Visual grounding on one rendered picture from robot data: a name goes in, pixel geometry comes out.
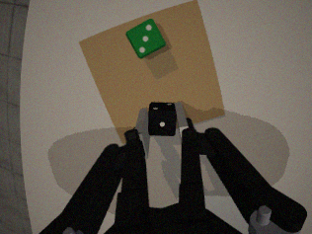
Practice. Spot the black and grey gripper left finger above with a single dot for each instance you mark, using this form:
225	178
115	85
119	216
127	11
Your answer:
86	210

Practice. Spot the tan mat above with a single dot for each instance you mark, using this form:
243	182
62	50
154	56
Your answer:
182	71

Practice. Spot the black die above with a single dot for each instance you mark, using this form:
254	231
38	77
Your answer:
162	119

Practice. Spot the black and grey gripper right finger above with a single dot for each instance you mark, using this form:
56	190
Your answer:
271	211

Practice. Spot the green die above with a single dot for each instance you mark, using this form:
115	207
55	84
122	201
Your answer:
145	38

